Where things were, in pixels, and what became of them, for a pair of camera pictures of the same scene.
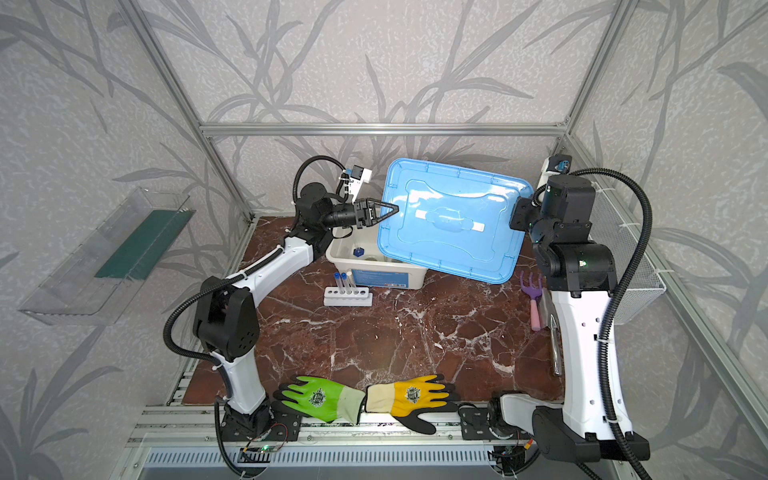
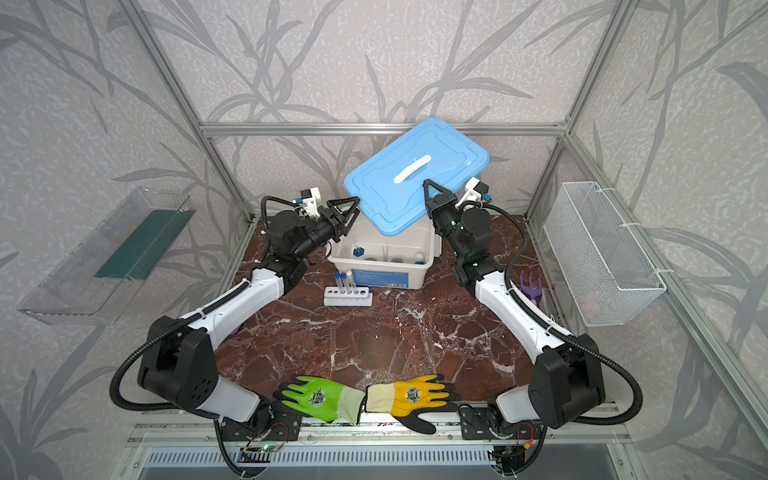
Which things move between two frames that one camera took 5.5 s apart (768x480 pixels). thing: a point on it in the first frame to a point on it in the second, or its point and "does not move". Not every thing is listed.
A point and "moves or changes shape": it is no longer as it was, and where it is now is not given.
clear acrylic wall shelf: x=95 y=285 does not move
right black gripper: x=519 y=217 to x=441 y=208
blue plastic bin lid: x=453 y=218 moves or changes shape
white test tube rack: x=348 y=296 does not move
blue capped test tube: x=337 y=278 does not move
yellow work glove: x=405 y=399 does not move
